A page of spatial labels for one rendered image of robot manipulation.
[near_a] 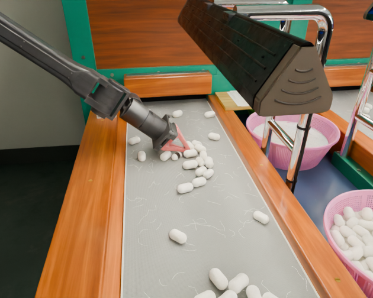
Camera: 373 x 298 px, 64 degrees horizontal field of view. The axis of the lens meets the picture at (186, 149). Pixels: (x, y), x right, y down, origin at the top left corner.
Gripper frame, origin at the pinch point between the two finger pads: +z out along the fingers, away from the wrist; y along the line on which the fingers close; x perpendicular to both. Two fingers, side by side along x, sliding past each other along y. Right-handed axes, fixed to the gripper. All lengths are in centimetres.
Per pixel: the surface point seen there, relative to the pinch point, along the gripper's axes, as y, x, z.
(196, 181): -14.8, -0.1, 0.0
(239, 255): -34.4, -1.5, 4.2
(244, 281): -40.6, -2.0, 2.1
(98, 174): -9.7, 13.9, -17.0
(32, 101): 122, 75, -40
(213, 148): 1.7, -4.0, 7.0
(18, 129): 123, 99, -38
